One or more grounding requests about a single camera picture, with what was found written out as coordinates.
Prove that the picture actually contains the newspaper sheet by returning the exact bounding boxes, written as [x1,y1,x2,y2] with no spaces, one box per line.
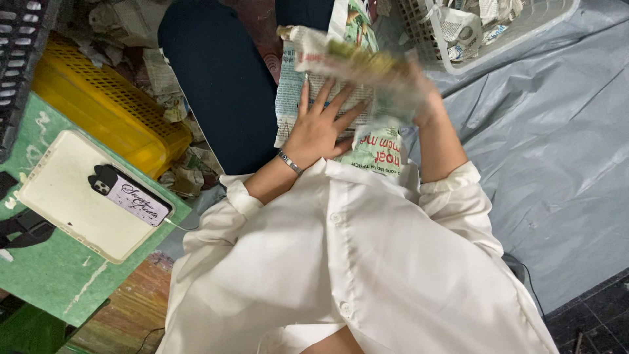
[273,0,410,177]

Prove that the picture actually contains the dark navy trousers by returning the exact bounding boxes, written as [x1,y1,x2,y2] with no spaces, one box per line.
[157,0,336,176]

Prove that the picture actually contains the silver bracelet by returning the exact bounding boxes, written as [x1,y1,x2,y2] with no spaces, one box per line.
[277,150,305,177]

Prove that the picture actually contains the green table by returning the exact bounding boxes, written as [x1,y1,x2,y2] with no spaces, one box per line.
[0,91,193,328]

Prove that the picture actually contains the white button shirt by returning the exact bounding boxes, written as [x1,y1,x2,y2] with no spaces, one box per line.
[156,157,559,354]

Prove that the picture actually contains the grey plastic sheet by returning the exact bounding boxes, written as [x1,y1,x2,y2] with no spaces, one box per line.
[373,0,629,315]

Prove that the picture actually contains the newspaper bundles heap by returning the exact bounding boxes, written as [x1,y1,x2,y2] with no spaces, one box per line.
[428,0,524,62]

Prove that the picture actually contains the person's right hand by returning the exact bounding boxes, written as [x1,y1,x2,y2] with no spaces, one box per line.
[386,58,446,129]

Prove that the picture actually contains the person's left hand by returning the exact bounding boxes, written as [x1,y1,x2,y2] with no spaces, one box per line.
[282,80,368,170]

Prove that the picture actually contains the phone with black-white case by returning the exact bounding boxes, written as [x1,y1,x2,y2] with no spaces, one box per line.
[87,164,173,228]

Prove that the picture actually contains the yellow plastic crate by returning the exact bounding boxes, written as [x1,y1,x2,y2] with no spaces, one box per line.
[31,39,193,181]

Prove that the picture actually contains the white plastic basket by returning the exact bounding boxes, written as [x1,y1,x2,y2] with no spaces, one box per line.
[394,0,581,75]

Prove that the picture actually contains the white charging cable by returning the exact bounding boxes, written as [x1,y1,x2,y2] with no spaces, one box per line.
[164,216,200,232]

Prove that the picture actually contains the black plastic crate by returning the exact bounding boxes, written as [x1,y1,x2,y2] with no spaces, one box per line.
[0,0,63,164]

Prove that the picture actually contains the newspaper-wrapped bundle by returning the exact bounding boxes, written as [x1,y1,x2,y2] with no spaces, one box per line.
[276,25,418,91]

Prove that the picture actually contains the black strap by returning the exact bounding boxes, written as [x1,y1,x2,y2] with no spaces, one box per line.
[0,208,58,249]

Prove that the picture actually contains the black cable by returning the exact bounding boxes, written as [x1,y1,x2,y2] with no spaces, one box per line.
[501,253,549,326]

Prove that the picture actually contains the white tablet case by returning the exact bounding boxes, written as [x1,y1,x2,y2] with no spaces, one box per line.
[15,129,176,265]

